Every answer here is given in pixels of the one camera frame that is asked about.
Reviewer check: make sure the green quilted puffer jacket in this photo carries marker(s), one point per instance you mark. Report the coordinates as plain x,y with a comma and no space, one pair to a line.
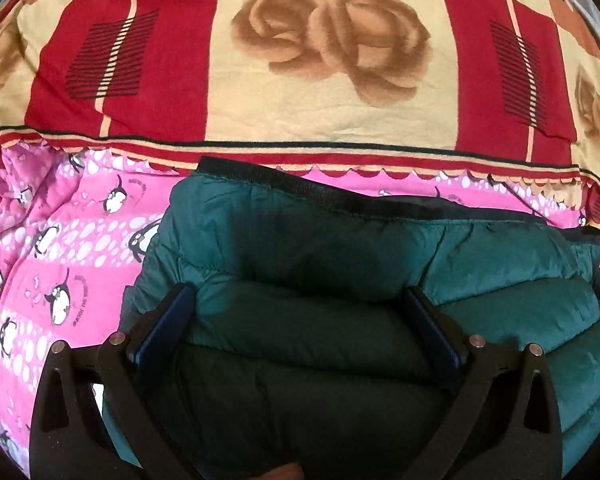
302,347

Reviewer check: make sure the red cream rose blanket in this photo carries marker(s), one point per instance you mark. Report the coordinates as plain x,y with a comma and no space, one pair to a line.
503,88

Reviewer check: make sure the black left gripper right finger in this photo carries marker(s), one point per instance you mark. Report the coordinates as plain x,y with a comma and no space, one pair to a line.
504,421

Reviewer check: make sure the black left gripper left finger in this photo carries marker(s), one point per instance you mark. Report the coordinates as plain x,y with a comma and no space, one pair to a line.
68,438

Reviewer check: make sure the pink penguin bedsheet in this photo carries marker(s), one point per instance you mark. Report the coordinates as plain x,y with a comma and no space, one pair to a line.
82,235

